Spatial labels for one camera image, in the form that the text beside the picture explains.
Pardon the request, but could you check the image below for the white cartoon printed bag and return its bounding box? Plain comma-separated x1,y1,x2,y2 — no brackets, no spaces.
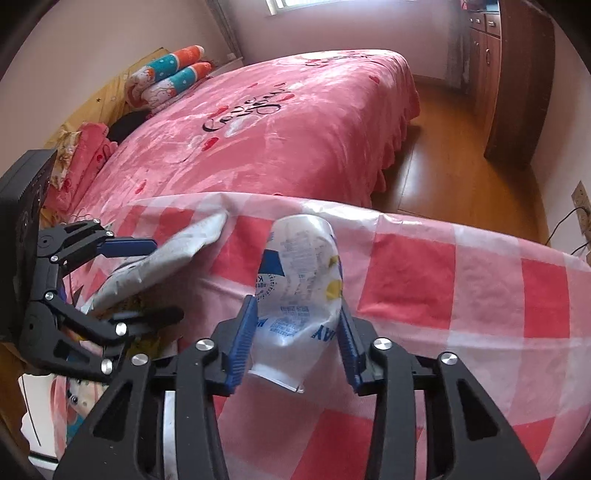
18,367,178,464

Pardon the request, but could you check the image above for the wooden cabinet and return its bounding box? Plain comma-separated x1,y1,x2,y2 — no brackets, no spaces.
466,0,556,171

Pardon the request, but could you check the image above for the white nightstand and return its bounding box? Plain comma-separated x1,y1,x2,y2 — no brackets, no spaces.
213,53,245,75

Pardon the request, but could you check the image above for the grey plastic wrapper bag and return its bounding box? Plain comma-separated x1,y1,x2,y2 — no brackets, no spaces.
81,212,229,320

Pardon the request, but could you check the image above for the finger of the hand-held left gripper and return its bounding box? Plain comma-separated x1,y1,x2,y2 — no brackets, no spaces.
37,220,158,278
18,295,185,381

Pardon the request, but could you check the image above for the black garment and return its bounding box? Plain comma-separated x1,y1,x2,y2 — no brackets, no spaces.
107,111,154,142

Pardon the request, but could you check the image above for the floral pillow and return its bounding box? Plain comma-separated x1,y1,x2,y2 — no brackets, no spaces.
50,130,84,190

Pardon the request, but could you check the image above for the cartoon printed rolled quilt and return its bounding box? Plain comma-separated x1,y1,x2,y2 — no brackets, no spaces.
141,62,213,112
127,45,206,100

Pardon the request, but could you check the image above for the black wall cable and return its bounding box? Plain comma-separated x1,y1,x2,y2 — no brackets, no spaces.
545,205,591,259

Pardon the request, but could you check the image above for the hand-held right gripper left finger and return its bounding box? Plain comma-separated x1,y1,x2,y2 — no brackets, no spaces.
53,295,259,480

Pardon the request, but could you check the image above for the pink folded blanket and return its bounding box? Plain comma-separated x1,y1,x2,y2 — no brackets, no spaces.
44,122,119,213

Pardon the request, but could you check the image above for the yellow headboard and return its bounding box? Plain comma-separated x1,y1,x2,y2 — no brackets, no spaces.
41,46,172,149

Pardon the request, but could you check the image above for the white crushed plastic cup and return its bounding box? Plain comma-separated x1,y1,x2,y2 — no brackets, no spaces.
249,215,345,394

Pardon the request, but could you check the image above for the grey checked curtain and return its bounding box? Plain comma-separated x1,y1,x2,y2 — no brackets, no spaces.
216,0,244,61
445,0,475,95

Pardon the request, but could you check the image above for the pink checkered plastic tablecloth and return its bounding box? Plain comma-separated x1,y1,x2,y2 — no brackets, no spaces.
69,191,591,480

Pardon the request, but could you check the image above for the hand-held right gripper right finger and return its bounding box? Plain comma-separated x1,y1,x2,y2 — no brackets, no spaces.
336,307,542,480

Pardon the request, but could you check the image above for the wall socket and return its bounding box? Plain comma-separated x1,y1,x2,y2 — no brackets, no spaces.
571,181,591,252

